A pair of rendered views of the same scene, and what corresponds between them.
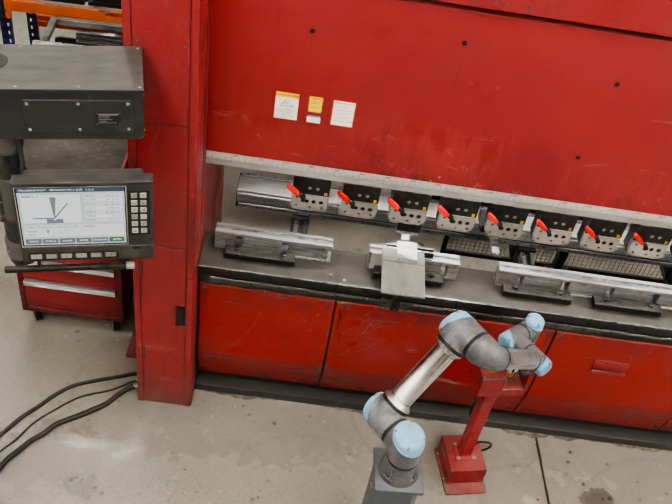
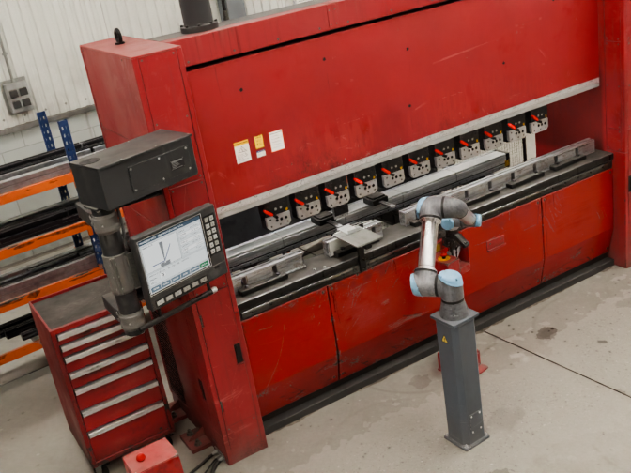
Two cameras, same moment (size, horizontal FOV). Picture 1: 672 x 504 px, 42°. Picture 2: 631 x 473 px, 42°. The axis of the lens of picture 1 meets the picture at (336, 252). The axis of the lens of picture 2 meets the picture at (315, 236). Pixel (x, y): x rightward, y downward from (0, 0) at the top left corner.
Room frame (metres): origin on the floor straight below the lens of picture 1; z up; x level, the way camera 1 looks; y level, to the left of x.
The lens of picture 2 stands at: (-1.35, 1.70, 2.86)
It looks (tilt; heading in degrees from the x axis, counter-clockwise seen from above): 22 degrees down; 336
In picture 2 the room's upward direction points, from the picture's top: 10 degrees counter-clockwise
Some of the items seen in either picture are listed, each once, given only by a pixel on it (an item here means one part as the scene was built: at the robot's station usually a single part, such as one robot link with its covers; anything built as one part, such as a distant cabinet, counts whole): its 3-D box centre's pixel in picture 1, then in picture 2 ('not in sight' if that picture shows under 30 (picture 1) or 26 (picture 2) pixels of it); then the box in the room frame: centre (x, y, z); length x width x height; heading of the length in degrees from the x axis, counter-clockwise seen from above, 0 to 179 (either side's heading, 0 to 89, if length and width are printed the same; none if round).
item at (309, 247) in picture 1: (273, 242); (265, 272); (2.68, 0.27, 0.92); 0.50 x 0.06 x 0.10; 94
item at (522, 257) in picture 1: (520, 238); (391, 212); (3.14, -0.85, 0.81); 0.64 x 0.08 x 0.14; 4
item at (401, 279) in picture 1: (403, 272); (357, 236); (2.57, -0.29, 1.00); 0.26 x 0.18 x 0.01; 4
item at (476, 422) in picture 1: (478, 418); not in sight; (2.37, -0.76, 0.39); 0.05 x 0.05 x 0.54; 15
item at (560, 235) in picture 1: (553, 222); (415, 161); (2.76, -0.85, 1.25); 0.15 x 0.09 x 0.17; 94
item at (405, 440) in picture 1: (405, 443); (450, 284); (1.78, -0.37, 0.94); 0.13 x 0.12 x 0.14; 42
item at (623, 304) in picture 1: (626, 306); (480, 197); (2.73, -1.29, 0.89); 0.30 x 0.05 x 0.03; 94
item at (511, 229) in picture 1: (505, 215); (389, 171); (2.74, -0.65, 1.25); 0.15 x 0.09 x 0.17; 94
